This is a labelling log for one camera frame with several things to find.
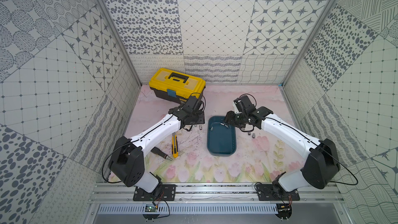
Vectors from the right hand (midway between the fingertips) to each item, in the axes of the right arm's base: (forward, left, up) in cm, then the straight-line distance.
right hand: (227, 122), depth 83 cm
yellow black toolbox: (+24, +32, +3) cm, 41 cm away
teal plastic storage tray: (-3, +3, -12) cm, 13 cm away
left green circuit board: (-38, +37, -16) cm, 55 cm away
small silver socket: (+1, -15, -15) cm, 22 cm away
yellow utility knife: (-12, +29, -13) cm, 34 cm away
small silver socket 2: (-1, -17, -14) cm, 22 cm away
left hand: (+3, +14, +2) cm, 15 cm away
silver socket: (+4, +15, -13) cm, 21 cm away
